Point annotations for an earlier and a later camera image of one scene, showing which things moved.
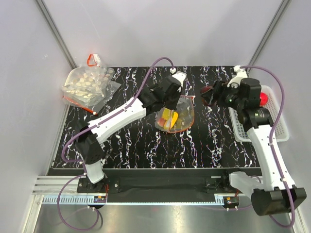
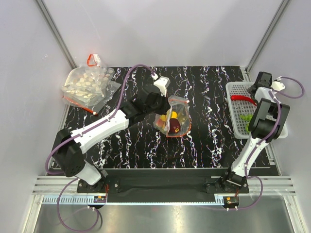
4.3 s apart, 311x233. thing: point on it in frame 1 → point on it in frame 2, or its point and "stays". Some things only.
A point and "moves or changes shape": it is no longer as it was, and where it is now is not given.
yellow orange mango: x=174 y=118 stays
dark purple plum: x=203 y=90 → x=174 y=126
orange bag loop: x=88 y=61 stays
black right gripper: x=220 y=87 → x=248 y=90
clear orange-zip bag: x=171 y=120 moves or changes shape
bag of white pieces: x=87 y=87 stays
